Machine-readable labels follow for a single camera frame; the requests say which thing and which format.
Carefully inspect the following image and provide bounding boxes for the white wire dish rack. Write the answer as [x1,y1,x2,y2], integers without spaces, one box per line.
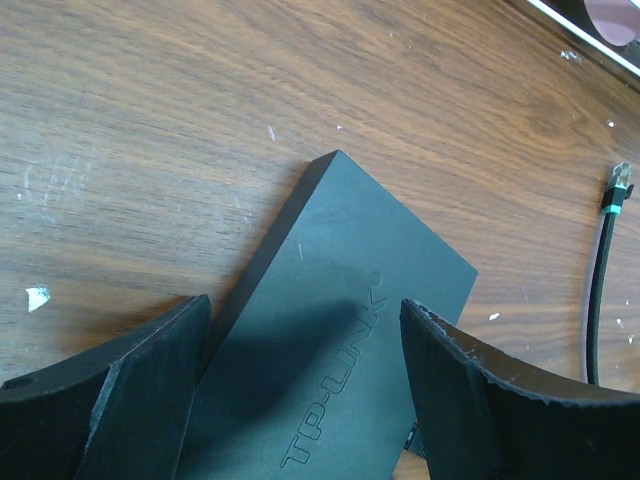
[514,1,639,80]

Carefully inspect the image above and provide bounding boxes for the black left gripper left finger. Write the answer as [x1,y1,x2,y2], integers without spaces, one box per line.
[1,295,211,479]

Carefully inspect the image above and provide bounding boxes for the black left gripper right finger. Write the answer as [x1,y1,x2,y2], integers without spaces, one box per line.
[400,299,639,479]

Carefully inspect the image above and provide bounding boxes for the black network switch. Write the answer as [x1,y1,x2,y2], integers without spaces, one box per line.
[177,151,477,479]

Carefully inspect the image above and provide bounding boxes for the pink cup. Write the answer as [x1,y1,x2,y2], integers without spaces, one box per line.
[584,0,640,46]

